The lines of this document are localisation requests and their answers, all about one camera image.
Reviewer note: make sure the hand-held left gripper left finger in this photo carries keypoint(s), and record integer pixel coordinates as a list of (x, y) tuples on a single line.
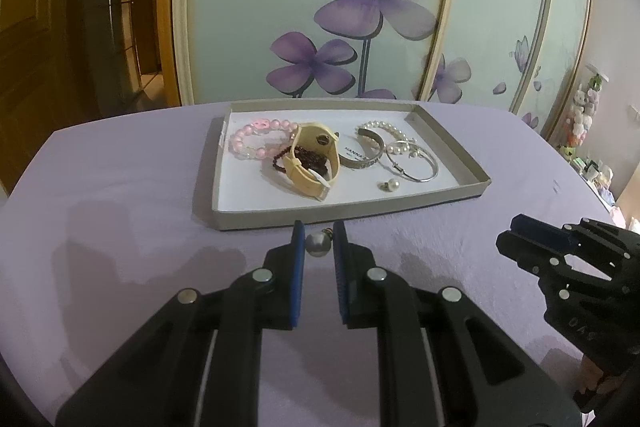
[(297, 279)]

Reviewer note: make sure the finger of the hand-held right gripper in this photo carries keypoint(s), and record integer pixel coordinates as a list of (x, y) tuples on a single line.
[(520, 249), (537, 225)]

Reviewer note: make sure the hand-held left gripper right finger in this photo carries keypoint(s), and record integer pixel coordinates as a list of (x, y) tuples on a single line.
[(342, 279)]

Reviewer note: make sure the grey pearl earring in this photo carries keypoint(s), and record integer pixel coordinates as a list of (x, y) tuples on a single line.
[(316, 243)]

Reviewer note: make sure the grey cardboard jewelry tray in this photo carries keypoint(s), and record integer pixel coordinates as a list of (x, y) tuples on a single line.
[(250, 187)]

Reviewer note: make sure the white pearl earring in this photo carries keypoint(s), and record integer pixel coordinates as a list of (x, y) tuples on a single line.
[(390, 185)]

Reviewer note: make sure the thin silver hoop bangle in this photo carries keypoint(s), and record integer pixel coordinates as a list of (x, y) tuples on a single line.
[(431, 167)]

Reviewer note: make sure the pastel clutter pile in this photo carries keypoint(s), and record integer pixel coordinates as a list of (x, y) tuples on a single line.
[(600, 177)]

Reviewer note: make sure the hanging plush toys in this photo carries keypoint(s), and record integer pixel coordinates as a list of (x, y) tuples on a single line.
[(582, 112)]

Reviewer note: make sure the lavender tablecloth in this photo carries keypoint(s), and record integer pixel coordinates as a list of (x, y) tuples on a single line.
[(125, 227)]

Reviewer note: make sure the wooden door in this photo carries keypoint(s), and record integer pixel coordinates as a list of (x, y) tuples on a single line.
[(40, 82)]

